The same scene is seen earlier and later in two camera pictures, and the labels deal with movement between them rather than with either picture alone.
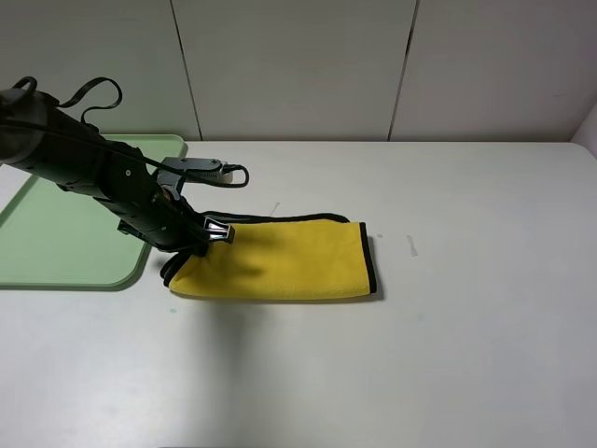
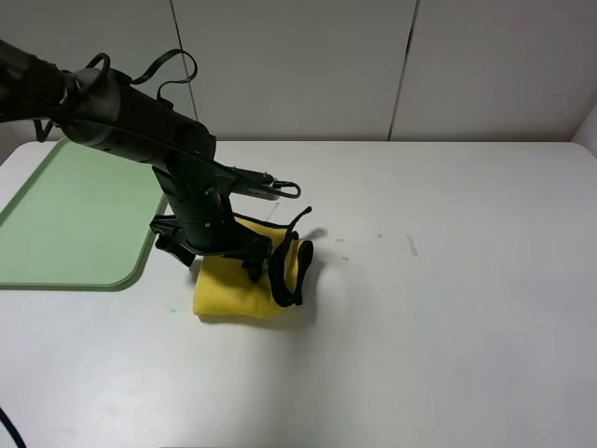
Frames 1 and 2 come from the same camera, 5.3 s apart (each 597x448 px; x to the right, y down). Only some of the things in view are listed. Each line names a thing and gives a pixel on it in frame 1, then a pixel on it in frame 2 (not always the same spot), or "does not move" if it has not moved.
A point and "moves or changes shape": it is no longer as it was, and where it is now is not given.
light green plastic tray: [56, 238] does not move
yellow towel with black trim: [277, 256] moves or changes shape
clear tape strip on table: [413, 251] does not move
